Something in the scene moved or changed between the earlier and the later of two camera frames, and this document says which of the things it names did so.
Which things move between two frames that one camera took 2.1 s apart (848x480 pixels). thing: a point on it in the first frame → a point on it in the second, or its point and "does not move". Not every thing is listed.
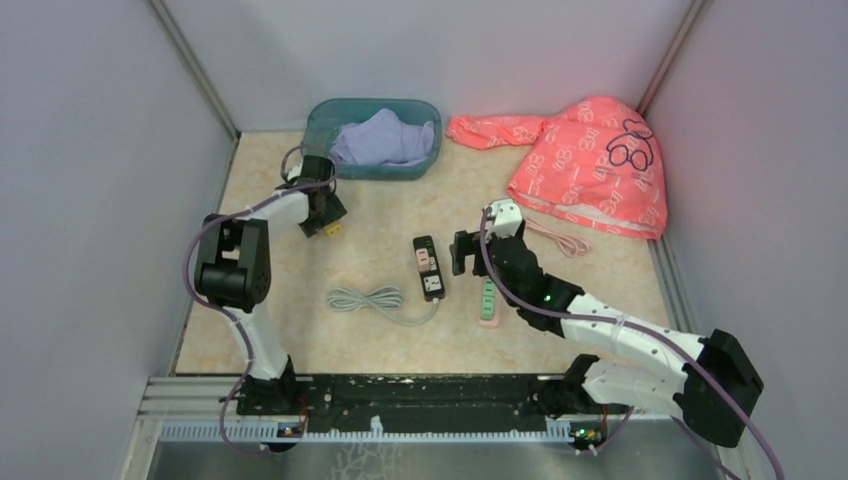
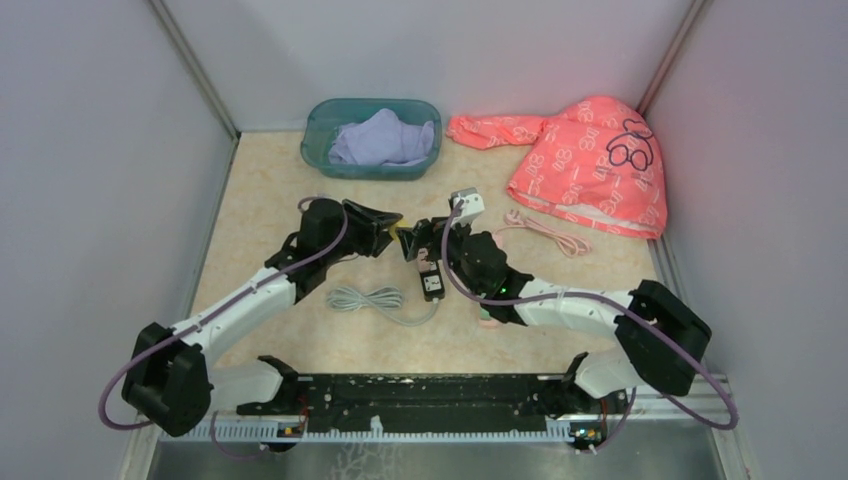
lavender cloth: (382, 138) does not move
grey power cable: (385, 299) does not move
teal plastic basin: (374, 138) does not move
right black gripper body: (480, 266) → (428, 232)
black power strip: (431, 276) does not move
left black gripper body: (332, 210) → (363, 230)
